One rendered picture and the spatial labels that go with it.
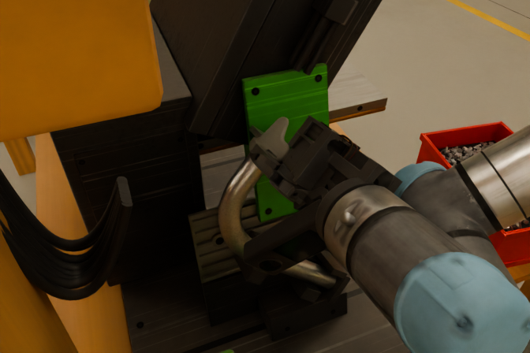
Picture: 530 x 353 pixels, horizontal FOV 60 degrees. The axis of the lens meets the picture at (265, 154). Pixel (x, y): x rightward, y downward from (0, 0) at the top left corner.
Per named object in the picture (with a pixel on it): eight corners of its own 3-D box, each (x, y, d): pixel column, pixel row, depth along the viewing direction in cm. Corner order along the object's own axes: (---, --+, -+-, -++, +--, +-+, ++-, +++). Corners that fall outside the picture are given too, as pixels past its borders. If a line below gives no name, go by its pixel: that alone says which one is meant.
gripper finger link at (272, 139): (277, 109, 58) (315, 139, 50) (250, 147, 58) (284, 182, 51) (260, 98, 56) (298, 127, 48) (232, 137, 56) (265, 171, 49)
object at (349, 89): (341, 69, 92) (343, 56, 90) (385, 112, 81) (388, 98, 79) (147, 109, 81) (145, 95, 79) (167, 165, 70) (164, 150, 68)
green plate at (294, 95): (308, 178, 75) (300, 51, 66) (332, 202, 68) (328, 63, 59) (242, 197, 72) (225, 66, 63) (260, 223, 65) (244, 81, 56)
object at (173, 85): (176, 154, 103) (151, 8, 81) (214, 257, 81) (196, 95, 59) (91, 175, 98) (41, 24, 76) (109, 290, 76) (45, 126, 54)
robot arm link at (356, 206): (385, 296, 39) (322, 263, 35) (357, 265, 43) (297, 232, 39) (440, 228, 38) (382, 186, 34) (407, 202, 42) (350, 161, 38)
